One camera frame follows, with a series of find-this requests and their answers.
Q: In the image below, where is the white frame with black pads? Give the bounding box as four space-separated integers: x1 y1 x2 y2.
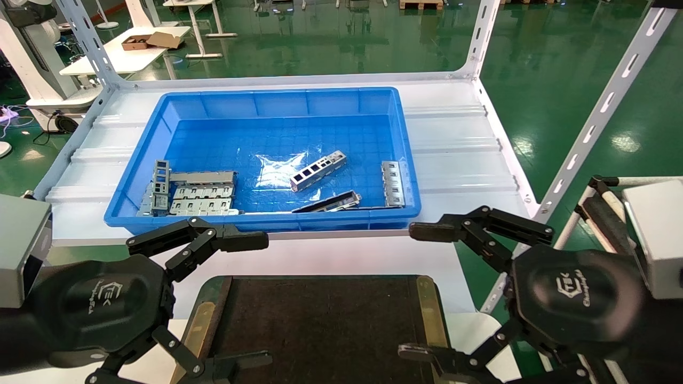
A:
554 175 683 267

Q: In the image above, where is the white round base stand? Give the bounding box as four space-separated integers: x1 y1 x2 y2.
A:
95 0 119 30

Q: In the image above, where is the silver cage with square holes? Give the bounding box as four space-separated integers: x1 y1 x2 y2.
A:
290 150 347 193

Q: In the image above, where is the white wheeled robot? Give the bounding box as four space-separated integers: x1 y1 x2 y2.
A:
0 0 102 133

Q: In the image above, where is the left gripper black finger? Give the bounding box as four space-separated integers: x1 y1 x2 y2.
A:
127 216 269 283

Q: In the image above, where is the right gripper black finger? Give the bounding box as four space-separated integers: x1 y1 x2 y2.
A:
409 206 554 273

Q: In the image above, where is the white work table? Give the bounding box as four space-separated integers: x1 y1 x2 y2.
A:
59 26 192 81

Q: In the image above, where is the white machine pedestal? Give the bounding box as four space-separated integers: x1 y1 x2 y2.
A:
125 0 179 27

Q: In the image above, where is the white metal shelf rack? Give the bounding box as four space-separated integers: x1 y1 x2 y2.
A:
21 0 683 315

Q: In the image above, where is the white desk with legs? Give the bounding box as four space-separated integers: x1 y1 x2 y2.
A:
163 0 238 58

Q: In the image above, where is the grey metal cage part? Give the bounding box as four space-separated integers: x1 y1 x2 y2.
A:
151 159 171 213

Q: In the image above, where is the dark metal cage part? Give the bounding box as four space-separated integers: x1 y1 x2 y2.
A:
292 190 362 214

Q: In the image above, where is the black rectangular tray container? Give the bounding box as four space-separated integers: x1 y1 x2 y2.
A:
171 275 454 384

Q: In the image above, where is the silver perforated metal bracket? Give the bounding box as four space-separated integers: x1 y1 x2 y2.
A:
380 160 407 208

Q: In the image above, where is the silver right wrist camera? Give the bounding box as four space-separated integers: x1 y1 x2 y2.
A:
622 180 683 299

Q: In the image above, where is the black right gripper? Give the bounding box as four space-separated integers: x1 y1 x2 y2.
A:
398 245 683 384

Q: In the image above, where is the silver slotted metal plate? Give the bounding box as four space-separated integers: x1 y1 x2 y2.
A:
169 198 241 217
173 185 236 201

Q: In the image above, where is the clear plastic film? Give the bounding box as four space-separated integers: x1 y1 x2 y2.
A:
255 152 322 190

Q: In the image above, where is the blue plastic bin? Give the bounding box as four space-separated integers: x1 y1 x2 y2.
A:
104 87 422 235

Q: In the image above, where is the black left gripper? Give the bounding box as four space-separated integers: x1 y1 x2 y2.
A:
0 255 273 384

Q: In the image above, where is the long grey metal cage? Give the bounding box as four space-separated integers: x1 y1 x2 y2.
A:
170 170 238 187

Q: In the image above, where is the open cardboard box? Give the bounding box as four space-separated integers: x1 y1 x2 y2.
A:
122 31 183 51

